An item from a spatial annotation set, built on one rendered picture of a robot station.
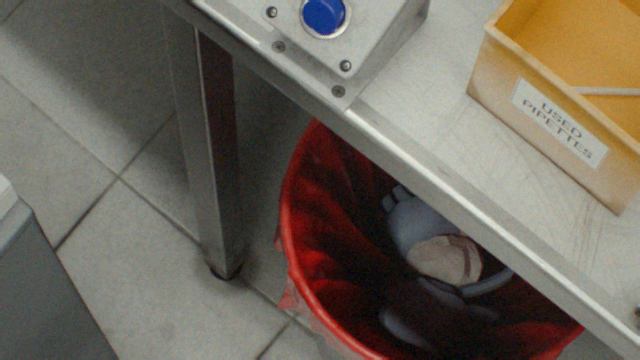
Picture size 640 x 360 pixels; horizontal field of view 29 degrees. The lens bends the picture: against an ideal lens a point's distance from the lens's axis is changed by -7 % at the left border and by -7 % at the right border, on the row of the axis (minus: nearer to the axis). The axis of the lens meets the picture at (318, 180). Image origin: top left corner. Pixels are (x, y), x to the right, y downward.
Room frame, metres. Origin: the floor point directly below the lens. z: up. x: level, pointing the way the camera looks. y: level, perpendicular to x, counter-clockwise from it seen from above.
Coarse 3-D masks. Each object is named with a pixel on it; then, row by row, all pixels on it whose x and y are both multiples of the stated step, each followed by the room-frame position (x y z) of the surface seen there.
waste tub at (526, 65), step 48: (528, 0) 0.37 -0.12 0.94; (576, 0) 0.41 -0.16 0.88; (624, 0) 0.41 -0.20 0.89; (480, 48) 0.33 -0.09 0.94; (528, 48) 0.36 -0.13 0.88; (576, 48) 0.37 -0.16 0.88; (624, 48) 0.37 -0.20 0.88; (480, 96) 0.32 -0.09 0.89; (528, 96) 0.31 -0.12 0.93; (576, 96) 0.29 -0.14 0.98; (624, 96) 0.34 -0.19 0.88; (576, 144) 0.28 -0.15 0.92; (624, 144) 0.27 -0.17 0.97; (624, 192) 0.26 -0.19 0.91
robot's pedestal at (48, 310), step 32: (0, 224) 0.21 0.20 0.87; (32, 224) 0.22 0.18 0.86; (0, 256) 0.19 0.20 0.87; (32, 256) 0.21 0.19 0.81; (0, 288) 0.18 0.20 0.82; (32, 288) 0.20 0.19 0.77; (64, 288) 0.21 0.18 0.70; (0, 320) 0.17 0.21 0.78; (32, 320) 0.18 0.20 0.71; (64, 320) 0.20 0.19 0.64; (0, 352) 0.15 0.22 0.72; (32, 352) 0.17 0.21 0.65; (64, 352) 0.19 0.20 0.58; (96, 352) 0.21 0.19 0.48
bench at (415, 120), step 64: (192, 0) 0.38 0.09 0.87; (256, 0) 0.38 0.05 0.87; (448, 0) 0.39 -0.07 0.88; (192, 64) 0.41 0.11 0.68; (256, 64) 0.34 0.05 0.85; (448, 64) 0.35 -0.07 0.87; (192, 128) 0.42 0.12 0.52; (384, 128) 0.30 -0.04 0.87; (448, 128) 0.30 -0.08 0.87; (192, 192) 0.43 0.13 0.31; (448, 192) 0.26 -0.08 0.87; (512, 192) 0.27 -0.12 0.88; (576, 192) 0.27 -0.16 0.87; (512, 256) 0.23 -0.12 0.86; (576, 256) 0.23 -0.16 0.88; (576, 320) 0.20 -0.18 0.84
